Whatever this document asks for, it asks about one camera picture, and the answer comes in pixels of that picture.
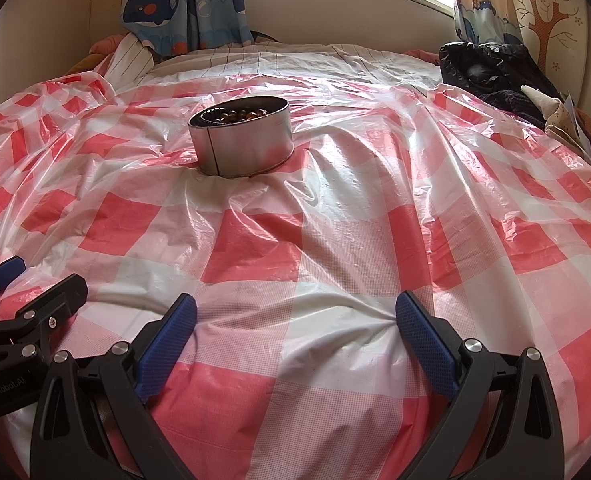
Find black plastic bag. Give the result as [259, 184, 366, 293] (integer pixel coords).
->
[438, 41, 576, 126]

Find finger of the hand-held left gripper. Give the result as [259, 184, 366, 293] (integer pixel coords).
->
[0, 256, 26, 302]
[0, 274, 88, 357]

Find blue whale print curtain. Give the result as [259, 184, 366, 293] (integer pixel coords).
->
[120, 0, 253, 58]

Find beige cloth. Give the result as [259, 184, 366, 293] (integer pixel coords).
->
[520, 84, 591, 161]

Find red white checked plastic sheet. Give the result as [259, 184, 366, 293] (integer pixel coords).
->
[0, 50, 591, 480]

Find white striped bedsheet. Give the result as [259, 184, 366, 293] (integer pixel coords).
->
[102, 35, 443, 96]

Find silver oval metal tin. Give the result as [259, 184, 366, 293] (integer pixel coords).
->
[188, 96, 296, 178]

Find tree print curtain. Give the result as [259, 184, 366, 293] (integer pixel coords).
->
[453, 0, 591, 96]

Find amber bead bracelet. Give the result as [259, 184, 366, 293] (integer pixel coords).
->
[202, 104, 276, 126]

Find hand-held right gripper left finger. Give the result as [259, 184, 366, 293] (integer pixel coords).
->
[30, 294, 198, 480]

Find pink pillow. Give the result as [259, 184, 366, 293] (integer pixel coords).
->
[72, 32, 131, 78]

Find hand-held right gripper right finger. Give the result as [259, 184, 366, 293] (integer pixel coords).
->
[395, 290, 566, 480]

